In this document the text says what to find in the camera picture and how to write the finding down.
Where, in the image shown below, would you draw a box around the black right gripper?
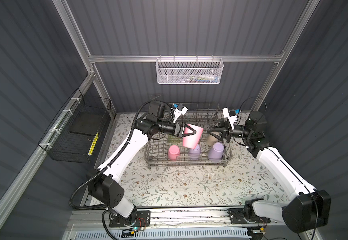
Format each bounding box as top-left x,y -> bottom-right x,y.
206,118 -> 251,145

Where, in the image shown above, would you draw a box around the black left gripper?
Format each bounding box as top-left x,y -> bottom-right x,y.
156,120 -> 196,139

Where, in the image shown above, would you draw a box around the pink cup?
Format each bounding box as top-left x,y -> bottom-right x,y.
183,126 -> 204,149
168,145 -> 181,161

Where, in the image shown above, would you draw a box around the beige cup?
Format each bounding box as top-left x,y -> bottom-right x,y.
206,134 -> 219,147

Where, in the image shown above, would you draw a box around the lilac cup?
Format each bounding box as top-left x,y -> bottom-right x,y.
188,144 -> 202,160
208,143 -> 225,161

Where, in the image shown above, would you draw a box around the green transparent cup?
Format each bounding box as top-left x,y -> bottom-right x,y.
168,135 -> 183,145

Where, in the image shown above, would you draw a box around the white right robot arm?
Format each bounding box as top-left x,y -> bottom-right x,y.
208,108 -> 331,234

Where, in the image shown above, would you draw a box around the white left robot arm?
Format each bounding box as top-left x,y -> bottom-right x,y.
69,100 -> 198,222

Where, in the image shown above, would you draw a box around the tubes in white basket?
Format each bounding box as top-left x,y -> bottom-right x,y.
181,75 -> 220,84

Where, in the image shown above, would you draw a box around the yellow brush in basket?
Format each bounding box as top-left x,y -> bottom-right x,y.
88,132 -> 100,156

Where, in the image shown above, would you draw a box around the black pad in basket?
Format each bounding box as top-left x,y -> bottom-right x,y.
69,113 -> 103,137

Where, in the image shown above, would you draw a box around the white vented cover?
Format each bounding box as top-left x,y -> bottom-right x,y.
73,227 -> 253,240

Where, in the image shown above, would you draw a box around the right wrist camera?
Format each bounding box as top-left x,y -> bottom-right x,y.
222,108 -> 240,129

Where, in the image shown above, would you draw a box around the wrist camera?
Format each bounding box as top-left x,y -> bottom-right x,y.
222,108 -> 240,129
172,104 -> 188,123

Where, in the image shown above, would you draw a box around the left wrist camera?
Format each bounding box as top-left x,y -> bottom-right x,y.
172,104 -> 188,123

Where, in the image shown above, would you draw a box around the grey wire dish rack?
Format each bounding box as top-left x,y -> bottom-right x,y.
144,102 -> 233,169

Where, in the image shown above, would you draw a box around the white mesh wall basket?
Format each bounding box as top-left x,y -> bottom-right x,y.
155,57 -> 224,85

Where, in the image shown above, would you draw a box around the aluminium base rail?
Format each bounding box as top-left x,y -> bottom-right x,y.
107,205 -> 309,229

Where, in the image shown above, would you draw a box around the black wire wall basket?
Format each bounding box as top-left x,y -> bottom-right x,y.
38,90 -> 115,164

